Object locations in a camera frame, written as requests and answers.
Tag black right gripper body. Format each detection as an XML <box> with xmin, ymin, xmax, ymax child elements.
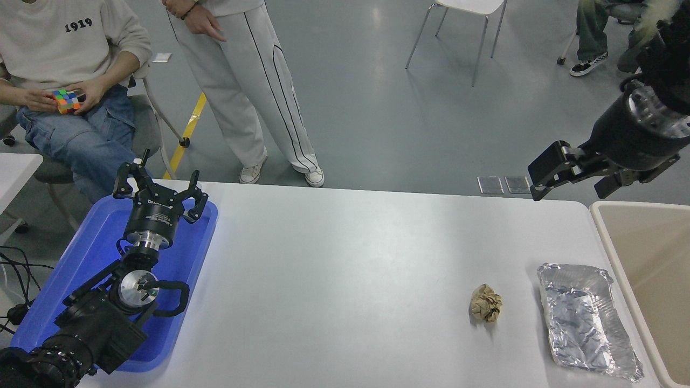
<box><xmin>580</xmin><ymin>94</ymin><xmax>681</xmax><ymax>173</ymax></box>

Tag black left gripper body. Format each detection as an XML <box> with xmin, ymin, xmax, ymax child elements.
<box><xmin>125</xmin><ymin>190</ymin><xmax>187</xmax><ymax>239</ymax></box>

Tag multicolour puzzle cube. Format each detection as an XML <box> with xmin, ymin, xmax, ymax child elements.
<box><xmin>53</xmin><ymin>89</ymin><xmax>82</xmax><ymax>114</ymax></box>

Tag foil plate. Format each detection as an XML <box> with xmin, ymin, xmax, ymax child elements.
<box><xmin>537</xmin><ymin>263</ymin><xmax>645</xmax><ymax>383</ymax></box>

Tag person's left hand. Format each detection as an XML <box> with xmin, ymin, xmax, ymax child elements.
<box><xmin>72</xmin><ymin>79</ymin><xmax>109</xmax><ymax>115</ymax></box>

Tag person's right hand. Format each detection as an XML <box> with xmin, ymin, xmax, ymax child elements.
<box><xmin>24</xmin><ymin>87</ymin><xmax>60</xmax><ymax>113</ymax></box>
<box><xmin>185</xmin><ymin>4</ymin><xmax>227</xmax><ymax>43</ymax></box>

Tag blue plastic tray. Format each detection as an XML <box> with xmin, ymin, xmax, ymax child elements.
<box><xmin>11</xmin><ymin>195</ymin><xmax>219</xmax><ymax>372</ymax></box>

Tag grey swivel chair white legs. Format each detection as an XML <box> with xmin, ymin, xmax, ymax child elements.
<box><xmin>0</xmin><ymin>62</ymin><xmax>191</xmax><ymax>232</ymax></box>

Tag yellow floor tape line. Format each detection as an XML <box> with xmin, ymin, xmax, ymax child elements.
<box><xmin>163</xmin><ymin>93</ymin><xmax>208</xmax><ymax>180</ymax></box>

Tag large pale bin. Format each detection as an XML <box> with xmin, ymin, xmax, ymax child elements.
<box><xmin>589</xmin><ymin>201</ymin><xmax>690</xmax><ymax>388</ymax></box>

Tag person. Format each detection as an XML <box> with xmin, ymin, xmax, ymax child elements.
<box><xmin>570</xmin><ymin>0</ymin><xmax>664</xmax><ymax>77</ymax></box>
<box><xmin>0</xmin><ymin>0</ymin><xmax>153</xmax><ymax>204</ymax></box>
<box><xmin>162</xmin><ymin>0</ymin><xmax>325</xmax><ymax>188</ymax></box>

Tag small white table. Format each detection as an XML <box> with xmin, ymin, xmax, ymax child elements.
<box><xmin>0</xmin><ymin>153</ymin><xmax>44</xmax><ymax>233</ymax></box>

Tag crumpled tan paper ball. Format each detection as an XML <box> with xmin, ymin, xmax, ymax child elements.
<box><xmin>469</xmin><ymin>284</ymin><xmax>503</xmax><ymax>324</ymax></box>

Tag white chair with metal legs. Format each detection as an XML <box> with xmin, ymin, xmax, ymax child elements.
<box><xmin>405</xmin><ymin>0</ymin><xmax>508</xmax><ymax>87</ymax></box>

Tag black cable bundle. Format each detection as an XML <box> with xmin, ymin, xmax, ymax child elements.
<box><xmin>0</xmin><ymin>245</ymin><xmax>54</xmax><ymax>335</ymax></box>

